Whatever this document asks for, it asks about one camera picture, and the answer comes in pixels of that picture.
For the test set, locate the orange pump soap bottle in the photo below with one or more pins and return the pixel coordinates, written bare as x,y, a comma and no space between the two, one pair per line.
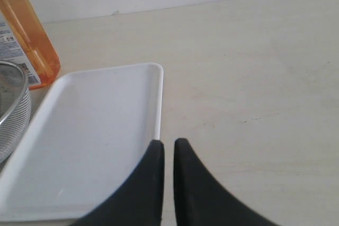
25,42

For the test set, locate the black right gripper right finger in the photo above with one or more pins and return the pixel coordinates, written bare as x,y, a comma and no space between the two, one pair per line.
199,199

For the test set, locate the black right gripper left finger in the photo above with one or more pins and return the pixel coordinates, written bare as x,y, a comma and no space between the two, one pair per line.
139,200

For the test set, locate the steel mesh colander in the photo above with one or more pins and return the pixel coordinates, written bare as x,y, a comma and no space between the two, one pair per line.
15,106

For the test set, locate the white plastic tray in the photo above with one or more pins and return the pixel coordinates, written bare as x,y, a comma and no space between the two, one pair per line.
85,139

